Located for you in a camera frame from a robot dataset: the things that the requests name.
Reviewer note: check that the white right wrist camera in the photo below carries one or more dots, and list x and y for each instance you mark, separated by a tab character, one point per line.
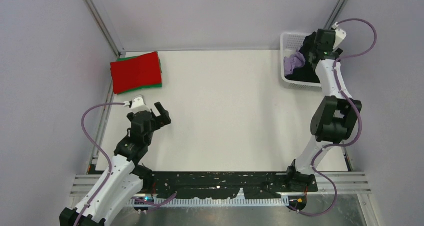
340	35

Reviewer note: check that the white slotted cable duct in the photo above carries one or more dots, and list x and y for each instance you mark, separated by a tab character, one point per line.
236	202

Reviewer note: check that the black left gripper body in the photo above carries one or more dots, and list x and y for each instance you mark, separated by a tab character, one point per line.
154	123

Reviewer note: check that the red folded t shirt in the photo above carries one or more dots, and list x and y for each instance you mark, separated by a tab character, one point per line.
136	72

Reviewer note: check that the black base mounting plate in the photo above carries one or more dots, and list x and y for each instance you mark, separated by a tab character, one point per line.
225	185

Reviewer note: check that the aluminium frame rail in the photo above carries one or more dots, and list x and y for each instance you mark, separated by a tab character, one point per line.
349	182

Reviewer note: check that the purple crumpled t shirt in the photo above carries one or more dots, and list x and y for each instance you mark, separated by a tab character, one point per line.
292	62

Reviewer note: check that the white plastic basket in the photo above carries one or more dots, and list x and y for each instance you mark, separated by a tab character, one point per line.
289	43

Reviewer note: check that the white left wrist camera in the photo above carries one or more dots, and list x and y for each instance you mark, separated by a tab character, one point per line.
137	104

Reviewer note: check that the left aluminium corner post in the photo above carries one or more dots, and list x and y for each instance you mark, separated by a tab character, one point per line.
101	17

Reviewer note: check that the black t shirt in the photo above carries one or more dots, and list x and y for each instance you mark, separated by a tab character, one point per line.
306	73

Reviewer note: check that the green folded t shirt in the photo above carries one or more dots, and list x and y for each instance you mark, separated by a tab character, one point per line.
155	83

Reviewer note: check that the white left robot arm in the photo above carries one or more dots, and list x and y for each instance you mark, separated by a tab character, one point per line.
124	176

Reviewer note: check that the right aluminium corner post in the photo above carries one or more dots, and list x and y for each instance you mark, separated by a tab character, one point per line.
335	13

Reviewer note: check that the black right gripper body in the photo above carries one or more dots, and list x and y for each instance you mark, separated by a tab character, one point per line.
338	51

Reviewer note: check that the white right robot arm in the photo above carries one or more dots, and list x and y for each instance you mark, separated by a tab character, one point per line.
337	114

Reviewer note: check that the aluminium corner post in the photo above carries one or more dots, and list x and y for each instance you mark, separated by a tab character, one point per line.
101	17
335	13

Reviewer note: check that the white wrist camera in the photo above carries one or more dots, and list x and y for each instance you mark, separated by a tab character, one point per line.
137	104
340	35

